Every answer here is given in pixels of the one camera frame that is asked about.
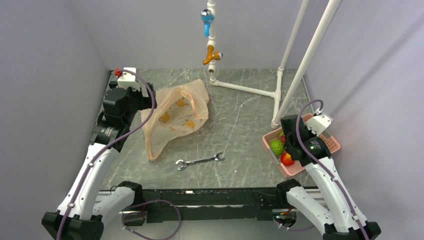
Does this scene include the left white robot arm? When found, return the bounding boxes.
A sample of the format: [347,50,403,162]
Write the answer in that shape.
[41,81,157,240]

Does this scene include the purple cable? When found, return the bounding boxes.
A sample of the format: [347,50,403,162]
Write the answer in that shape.
[55,68,157,240]
[295,99,371,240]

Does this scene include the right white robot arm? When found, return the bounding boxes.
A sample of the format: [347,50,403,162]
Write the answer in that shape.
[275,115,382,240]

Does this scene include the green bumpy custard apple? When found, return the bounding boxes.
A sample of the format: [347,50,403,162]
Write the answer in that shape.
[268,139,285,157]

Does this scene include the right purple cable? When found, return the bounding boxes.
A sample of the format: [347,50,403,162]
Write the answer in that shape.
[295,99,371,240]

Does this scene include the red fake fruit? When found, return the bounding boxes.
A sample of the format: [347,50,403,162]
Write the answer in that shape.
[278,132,286,144]

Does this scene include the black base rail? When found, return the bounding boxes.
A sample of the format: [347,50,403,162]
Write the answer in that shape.
[122,187,293,227]

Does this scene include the orange banana-print plastic bag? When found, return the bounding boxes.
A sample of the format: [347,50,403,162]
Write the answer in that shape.
[142,79,210,161]

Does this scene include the white PVC pipe frame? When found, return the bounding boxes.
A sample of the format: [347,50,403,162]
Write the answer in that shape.
[206,0,343,130]

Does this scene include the orange tap valve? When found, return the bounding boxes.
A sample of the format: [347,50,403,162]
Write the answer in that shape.
[202,45,223,66]

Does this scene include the blue tap valve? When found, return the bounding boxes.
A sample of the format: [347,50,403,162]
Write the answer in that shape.
[201,9,215,37]

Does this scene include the silver open-end wrench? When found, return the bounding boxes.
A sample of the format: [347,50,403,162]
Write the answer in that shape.
[175,152,226,171]

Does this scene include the pink plastic basket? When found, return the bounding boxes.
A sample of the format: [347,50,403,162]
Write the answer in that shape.
[262,113,341,178]

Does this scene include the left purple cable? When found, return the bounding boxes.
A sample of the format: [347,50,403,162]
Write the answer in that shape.
[55,68,157,240]

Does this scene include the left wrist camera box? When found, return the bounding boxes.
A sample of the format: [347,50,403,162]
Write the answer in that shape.
[114,68,141,92]

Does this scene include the red yellow fake apple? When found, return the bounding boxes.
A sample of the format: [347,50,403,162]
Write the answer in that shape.
[280,152,295,167]

